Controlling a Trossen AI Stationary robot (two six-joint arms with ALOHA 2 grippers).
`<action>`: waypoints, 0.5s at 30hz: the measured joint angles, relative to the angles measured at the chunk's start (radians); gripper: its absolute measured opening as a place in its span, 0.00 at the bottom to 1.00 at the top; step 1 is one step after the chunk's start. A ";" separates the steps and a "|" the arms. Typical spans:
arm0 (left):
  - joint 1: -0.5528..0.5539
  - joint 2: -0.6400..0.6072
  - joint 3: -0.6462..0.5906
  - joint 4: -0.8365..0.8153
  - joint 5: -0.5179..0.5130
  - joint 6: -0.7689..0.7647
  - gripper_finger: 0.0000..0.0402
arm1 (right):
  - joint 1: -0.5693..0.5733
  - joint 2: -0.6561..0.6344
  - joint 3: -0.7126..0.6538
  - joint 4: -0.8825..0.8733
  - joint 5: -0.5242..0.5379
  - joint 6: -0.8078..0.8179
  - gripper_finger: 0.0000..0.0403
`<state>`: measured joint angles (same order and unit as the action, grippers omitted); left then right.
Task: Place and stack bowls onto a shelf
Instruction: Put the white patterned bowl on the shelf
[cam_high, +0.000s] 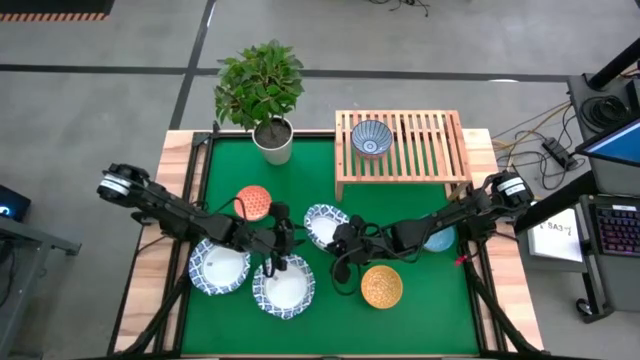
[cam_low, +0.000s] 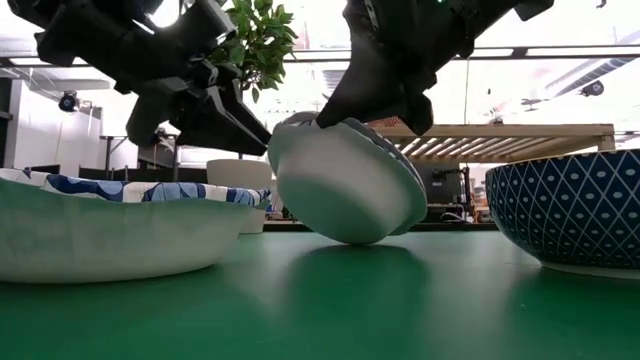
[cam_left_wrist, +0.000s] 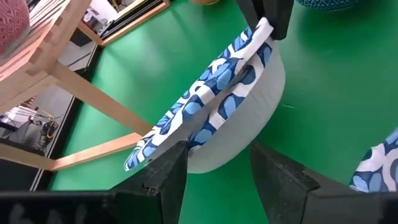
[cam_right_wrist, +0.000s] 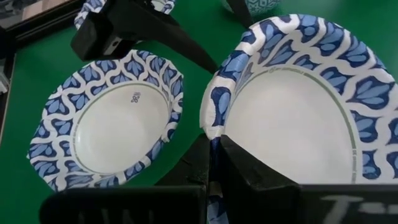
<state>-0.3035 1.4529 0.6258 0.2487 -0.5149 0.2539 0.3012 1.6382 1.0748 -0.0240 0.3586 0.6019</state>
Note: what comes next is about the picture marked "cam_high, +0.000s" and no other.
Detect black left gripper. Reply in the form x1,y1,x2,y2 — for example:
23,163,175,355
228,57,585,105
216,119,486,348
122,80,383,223
238,202,307,279

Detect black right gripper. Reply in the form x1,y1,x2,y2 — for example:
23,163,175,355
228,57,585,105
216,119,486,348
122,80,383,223
325,214,397,284

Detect white plant pot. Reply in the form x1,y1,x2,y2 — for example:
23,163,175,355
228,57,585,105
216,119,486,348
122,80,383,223
251,117,295,167

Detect black cable coil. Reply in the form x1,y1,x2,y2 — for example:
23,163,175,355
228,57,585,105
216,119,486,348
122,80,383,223
579,94,632,134

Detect yellow bowl white swirls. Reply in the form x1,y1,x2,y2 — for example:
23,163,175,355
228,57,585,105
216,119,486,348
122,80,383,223
360,264,404,310

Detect grey equipment cart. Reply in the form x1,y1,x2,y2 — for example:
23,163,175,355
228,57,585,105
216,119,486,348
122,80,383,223
514,73,640,324

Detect blue leaf-print paper plate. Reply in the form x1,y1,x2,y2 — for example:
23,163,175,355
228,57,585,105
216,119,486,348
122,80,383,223
303,203,351,253
188,238,252,297
251,253,317,321

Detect wooden slatted shelf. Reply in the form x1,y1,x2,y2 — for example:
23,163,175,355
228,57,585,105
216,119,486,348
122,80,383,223
333,109,474,202

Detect black device blue light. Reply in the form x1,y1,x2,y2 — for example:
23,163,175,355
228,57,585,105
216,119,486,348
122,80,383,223
0,183,32,224

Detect orange bowl blue outside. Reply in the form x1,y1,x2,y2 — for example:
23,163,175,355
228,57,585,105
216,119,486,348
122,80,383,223
233,184,274,223

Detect light blue patterned bowl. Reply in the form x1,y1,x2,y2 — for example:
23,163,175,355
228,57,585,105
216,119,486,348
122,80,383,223
423,225,457,254

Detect grey metal desk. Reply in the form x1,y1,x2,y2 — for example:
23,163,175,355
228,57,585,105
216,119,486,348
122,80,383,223
0,214,82,360

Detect green leafy plant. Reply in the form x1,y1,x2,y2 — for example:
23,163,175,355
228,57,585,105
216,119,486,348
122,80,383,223
213,38,306,132

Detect white paper sign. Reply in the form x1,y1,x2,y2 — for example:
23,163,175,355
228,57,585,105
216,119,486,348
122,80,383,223
526,219,585,264

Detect black orange hazard-striped mat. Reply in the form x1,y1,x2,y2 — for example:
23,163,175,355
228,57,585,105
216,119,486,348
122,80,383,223
0,0,116,22

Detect black backlit keyboard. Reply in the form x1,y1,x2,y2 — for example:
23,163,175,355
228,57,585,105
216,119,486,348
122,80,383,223
591,203,640,260

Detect black power strip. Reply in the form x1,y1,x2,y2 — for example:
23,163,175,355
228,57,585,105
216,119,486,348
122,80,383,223
541,137,580,171

